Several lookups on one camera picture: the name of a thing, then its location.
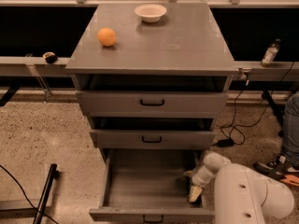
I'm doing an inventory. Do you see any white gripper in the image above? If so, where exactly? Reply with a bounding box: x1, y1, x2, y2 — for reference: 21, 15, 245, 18
183, 165, 215, 203

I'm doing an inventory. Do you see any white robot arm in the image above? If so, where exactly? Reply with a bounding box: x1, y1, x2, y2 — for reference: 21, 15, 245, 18
184, 151, 294, 224

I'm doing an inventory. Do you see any bottom grey drawer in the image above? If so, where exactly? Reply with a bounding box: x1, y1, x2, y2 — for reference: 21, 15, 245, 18
90, 149, 214, 224

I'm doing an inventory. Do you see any grey drawer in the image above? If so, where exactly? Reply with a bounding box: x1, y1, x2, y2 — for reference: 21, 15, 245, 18
90, 149, 214, 224
76, 91, 228, 119
90, 130, 216, 150

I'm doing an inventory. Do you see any grey drawer cabinet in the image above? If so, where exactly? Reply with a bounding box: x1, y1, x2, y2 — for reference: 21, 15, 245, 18
64, 2, 240, 161

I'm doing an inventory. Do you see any middle grey drawer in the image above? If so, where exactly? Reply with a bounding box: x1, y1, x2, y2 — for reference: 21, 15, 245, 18
90, 130, 216, 150

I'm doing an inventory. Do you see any top grey drawer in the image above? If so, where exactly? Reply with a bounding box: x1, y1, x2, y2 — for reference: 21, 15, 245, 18
76, 91, 228, 119

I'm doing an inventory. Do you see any black power adapter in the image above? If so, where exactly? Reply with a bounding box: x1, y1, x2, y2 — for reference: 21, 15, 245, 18
216, 138, 235, 147

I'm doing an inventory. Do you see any black orange sneaker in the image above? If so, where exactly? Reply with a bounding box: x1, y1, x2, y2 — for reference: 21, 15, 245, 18
253, 155, 299, 187

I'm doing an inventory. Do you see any blue jeans leg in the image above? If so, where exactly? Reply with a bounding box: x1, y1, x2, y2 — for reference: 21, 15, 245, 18
281, 94, 299, 166

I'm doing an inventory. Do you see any black metal stand leg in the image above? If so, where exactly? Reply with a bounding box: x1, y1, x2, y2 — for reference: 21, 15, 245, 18
33, 163, 59, 224

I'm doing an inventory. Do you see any clear plastic bottle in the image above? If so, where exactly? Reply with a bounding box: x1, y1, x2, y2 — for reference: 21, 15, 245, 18
261, 39, 281, 67

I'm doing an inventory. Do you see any orange fruit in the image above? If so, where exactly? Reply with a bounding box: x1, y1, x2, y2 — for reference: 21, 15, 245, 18
97, 28, 117, 47

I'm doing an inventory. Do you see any white paper bowl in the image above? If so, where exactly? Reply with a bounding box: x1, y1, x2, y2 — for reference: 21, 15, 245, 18
135, 4, 167, 23

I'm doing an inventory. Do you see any black tape measure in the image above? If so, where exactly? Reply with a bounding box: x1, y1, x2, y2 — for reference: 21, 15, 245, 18
43, 52, 58, 63

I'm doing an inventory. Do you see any black power cable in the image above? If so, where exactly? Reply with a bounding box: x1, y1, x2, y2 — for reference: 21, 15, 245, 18
219, 61, 295, 146

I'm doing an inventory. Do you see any black floor cable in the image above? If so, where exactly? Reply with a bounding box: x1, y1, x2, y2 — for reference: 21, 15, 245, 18
0, 164, 60, 224

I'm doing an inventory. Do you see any grey metal rail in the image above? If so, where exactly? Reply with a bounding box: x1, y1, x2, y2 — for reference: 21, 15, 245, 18
0, 56, 69, 77

